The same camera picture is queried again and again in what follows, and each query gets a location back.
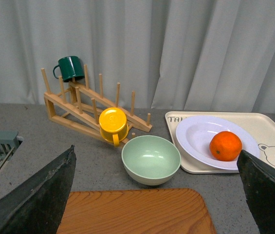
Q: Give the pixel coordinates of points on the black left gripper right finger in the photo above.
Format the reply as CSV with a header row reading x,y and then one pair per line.
x,y
258,180

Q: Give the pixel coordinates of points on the wooden peg drying rack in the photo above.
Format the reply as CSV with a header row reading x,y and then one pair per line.
x,y
75,107

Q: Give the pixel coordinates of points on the dark green mug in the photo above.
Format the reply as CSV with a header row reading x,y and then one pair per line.
x,y
70,67

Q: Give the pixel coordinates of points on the light green bowl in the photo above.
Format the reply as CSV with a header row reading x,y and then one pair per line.
x,y
150,160

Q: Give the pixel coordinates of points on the white round plate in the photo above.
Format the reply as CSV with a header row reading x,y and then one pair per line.
x,y
194,135

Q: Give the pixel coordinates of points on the wooden cutting board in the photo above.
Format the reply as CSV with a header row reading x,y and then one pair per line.
x,y
153,211

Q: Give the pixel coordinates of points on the orange mandarin fruit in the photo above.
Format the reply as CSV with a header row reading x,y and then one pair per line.
x,y
225,146

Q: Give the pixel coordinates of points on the yellow mug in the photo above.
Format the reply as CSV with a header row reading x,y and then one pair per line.
x,y
113,125

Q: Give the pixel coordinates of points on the grey curtain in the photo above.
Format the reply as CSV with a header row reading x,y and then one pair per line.
x,y
203,55

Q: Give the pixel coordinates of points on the beige bear serving tray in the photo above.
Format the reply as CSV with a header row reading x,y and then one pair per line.
x,y
259,126

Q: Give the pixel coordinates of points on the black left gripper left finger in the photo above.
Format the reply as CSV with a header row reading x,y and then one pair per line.
x,y
37,205

